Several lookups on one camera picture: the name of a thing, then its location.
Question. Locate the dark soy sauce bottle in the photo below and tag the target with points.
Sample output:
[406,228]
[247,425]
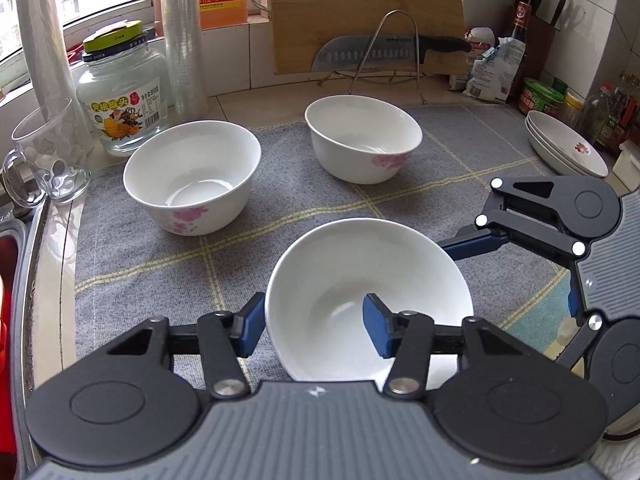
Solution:
[521,22]

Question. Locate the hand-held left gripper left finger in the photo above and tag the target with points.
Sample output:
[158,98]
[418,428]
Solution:
[252,325]

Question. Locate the red jar with green lid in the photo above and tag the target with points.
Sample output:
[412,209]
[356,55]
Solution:
[540,97]

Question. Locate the small jar with green lid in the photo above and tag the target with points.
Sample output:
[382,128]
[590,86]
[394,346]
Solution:
[560,86]

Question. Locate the spice jar with yellow lid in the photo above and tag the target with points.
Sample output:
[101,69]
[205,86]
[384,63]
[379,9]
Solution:
[571,110]

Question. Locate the clear glass mug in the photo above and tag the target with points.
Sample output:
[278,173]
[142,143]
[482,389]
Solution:
[50,160]

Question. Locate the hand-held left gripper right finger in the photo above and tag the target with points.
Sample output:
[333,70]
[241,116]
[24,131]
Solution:
[377,325]

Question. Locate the kitchen sink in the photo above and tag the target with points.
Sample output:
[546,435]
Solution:
[7,230]

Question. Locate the bottle with red label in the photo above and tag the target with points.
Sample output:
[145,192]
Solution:
[627,115]

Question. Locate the grey and teal checked mat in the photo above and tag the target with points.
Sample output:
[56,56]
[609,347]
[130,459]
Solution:
[225,280]

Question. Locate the white clipped bag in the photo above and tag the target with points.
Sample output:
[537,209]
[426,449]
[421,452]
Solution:
[462,67]

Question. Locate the white bowl with pink flowers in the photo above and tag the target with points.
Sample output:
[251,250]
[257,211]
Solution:
[190,170]
[365,130]
[350,270]

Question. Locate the white plastic box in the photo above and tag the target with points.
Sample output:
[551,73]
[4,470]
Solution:
[630,165]

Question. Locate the dark red knife block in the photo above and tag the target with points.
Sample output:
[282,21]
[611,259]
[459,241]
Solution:
[542,55]

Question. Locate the clear glass bottle red cap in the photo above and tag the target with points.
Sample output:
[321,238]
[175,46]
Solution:
[595,115]

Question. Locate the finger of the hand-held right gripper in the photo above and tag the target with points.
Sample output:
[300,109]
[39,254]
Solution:
[582,342]
[475,246]

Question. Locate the glass jar with green lid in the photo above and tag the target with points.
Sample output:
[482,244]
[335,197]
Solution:
[120,105]

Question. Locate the stack of clear plastic cups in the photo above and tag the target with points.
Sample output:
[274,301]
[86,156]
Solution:
[45,60]
[185,40]

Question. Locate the white and blue bag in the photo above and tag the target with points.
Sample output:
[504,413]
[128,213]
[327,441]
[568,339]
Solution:
[497,72]

